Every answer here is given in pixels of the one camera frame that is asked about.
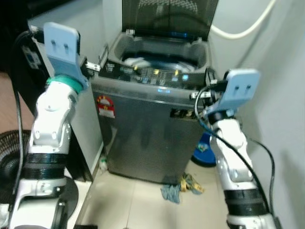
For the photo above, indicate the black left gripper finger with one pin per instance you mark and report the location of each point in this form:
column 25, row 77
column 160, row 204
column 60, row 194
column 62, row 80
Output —
column 104, row 56

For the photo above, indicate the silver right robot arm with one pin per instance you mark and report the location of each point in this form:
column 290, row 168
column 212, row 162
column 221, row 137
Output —
column 233, row 157

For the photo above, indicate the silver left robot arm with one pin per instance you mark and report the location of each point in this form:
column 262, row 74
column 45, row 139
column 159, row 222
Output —
column 50, row 119

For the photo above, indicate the grey top-load washing machine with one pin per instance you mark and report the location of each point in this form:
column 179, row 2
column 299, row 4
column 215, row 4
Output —
column 147, row 124

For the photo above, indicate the white garment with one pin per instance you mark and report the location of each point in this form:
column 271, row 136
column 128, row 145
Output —
column 135, row 62

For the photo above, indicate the red white warning sticker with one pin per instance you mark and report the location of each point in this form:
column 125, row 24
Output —
column 106, row 107

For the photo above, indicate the blue round plastic item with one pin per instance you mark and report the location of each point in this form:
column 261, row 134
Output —
column 202, row 152

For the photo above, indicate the dark tinted washer lid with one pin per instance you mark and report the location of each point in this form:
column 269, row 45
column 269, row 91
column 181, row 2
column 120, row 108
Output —
column 167, row 16

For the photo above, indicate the small white green bottle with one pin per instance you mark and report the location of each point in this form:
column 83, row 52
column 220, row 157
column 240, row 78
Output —
column 102, row 163

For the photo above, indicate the grey yellow floor rag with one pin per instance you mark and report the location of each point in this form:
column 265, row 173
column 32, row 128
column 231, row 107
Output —
column 181, row 187

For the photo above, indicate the black floor fan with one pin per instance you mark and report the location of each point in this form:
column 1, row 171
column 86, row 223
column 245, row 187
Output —
column 9, row 162

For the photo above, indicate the light blue right wrist camera mount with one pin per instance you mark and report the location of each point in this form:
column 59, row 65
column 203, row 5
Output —
column 240, row 90

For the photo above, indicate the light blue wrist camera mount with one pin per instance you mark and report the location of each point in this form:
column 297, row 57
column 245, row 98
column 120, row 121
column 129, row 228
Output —
column 62, row 52
column 240, row 90

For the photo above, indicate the light blue left wrist camera mount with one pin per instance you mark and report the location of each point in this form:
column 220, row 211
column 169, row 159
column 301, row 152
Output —
column 62, row 52

